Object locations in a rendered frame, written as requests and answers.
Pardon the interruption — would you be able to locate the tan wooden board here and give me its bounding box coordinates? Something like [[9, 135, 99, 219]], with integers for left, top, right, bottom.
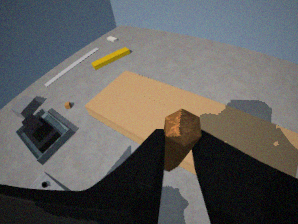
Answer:
[[85, 71, 298, 177]]

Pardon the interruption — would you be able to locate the yellow rectangular bar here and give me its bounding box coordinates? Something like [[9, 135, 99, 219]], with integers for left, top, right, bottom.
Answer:
[[92, 47, 130, 69]]

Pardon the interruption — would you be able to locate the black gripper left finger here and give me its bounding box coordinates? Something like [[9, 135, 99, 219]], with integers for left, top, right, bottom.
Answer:
[[0, 129, 165, 224]]

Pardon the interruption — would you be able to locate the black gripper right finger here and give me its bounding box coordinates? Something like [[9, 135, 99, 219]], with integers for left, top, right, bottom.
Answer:
[[192, 129, 298, 224]]

